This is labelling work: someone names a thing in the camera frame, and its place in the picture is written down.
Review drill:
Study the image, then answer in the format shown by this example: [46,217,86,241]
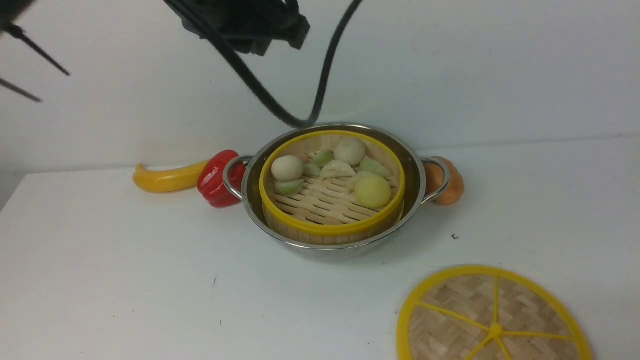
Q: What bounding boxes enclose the bamboo steamer basket yellow rim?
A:
[259,130,407,246]

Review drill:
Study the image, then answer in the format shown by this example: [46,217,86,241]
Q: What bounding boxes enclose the bamboo steamer lid yellow rim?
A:
[396,265,594,360]

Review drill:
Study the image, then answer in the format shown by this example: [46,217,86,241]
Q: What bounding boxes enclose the stainless steel pot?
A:
[222,123,450,259]

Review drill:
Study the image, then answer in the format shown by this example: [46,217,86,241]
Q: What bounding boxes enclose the yellow banana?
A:
[132,161,208,194]

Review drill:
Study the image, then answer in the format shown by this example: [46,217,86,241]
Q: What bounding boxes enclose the red bell pepper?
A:
[196,149,240,208]

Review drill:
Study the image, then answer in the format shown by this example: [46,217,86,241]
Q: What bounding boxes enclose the white steamed bun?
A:
[270,155,305,182]

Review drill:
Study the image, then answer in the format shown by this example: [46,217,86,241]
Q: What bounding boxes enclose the green dumpling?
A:
[274,178,305,198]

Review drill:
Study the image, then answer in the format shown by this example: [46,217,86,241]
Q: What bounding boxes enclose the beige steamed bun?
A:
[333,137,367,167]

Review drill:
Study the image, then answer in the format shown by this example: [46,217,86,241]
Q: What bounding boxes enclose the white dumpling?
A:
[319,160,357,181]

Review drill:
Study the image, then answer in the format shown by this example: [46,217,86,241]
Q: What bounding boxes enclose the yellow steamed bun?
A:
[353,172,393,209]

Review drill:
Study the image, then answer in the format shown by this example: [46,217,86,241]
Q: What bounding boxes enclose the brown potato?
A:
[423,156,466,207]

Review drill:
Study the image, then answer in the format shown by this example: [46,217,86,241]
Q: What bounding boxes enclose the black camera cable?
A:
[165,0,365,128]

